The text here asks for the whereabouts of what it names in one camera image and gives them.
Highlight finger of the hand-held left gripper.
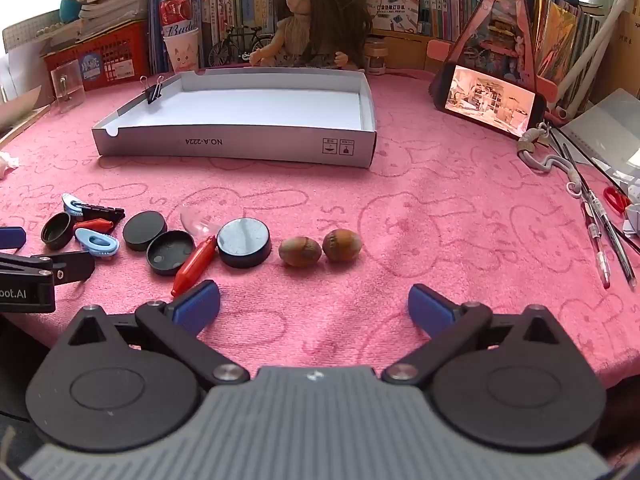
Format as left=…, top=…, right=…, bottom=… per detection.
left=0, top=226, right=27, bottom=250
left=30, top=252, right=96, bottom=287

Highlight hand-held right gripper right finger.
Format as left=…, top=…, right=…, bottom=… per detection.
left=381, top=284, right=568, bottom=386

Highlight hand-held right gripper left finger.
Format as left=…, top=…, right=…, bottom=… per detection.
left=66, top=280, right=251, bottom=386

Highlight blue hair clip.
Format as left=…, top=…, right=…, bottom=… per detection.
left=75, top=227, right=120, bottom=259
left=62, top=192, right=90, bottom=218

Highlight black deep cap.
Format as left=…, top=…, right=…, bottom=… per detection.
left=41, top=211, right=77, bottom=251

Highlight black shallow rimmed lid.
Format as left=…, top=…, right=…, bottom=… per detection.
left=146, top=231, right=196, bottom=276

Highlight black binder clip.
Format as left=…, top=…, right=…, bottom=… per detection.
left=75, top=204, right=126, bottom=222
left=140, top=75, right=165, bottom=105

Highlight black round lid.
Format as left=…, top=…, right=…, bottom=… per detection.
left=122, top=211, right=167, bottom=252

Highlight brown nut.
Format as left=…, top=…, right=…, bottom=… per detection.
left=322, top=228, right=362, bottom=262
left=278, top=236, right=322, bottom=267

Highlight pink rabbit-print cloth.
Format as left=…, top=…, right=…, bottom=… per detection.
left=0, top=67, right=640, bottom=391

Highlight wooden board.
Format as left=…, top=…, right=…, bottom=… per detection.
left=0, top=105, right=53, bottom=148

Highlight clear glass mug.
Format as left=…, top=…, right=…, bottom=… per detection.
left=50, top=59, right=86, bottom=113

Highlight black pen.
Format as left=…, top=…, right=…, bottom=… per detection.
left=562, top=142, right=637, bottom=291

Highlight grey grid board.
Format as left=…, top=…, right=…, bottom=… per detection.
left=2, top=10, right=83, bottom=53

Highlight red plastic crate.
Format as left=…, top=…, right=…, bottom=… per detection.
left=42, top=20, right=151, bottom=92

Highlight red scissors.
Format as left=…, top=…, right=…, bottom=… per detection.
left=603, top=186, right=632, bottom=216

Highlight smartphone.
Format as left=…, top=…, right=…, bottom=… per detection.
left=444, top=63, right=546, bottom=141

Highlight white paper cup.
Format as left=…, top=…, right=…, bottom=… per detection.
left=163, top=25, right=202, bottom=73

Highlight clear plastic clipboard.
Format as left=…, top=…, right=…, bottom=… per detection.
left=567, top=89, right=640, bottom=181

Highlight small jar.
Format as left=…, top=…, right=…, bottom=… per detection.
left=365, top=40, right=389, bottom=73

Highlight wooden drawer box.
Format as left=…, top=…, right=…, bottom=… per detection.
left=370, top=35, right=451, bottom=72

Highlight stack of flat books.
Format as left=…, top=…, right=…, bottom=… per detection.
left=50, top=0, right=151, bottom=37

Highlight miniature black bicycle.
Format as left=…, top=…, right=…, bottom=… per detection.
left=207, top=26, right=276, bottom=68

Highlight red beverage can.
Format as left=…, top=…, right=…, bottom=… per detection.
left=160, top=0, right=193, bottom=37

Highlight pink house-shaped stand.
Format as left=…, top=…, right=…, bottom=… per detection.
left=430, top=0, right=558, bottom=106

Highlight colourful printed carton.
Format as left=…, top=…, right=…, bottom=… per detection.
left=362, top=0, right=420, bottom=36

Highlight row of thin booklets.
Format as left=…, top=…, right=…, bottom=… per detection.
left=535, top=0, right=601, bottom=86

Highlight white plastic pipe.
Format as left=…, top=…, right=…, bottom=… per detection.
left=552, top=0, right=640, bottom=121

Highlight row of upright books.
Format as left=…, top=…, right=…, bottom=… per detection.
left=149, top=0, right=501, bottom=73

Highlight brown-haired doll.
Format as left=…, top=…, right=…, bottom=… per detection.
left=248, top=0, right=373, bottom=72

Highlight brown cardboard box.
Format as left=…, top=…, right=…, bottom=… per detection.
left=595, top=10, right=640, bottom=101

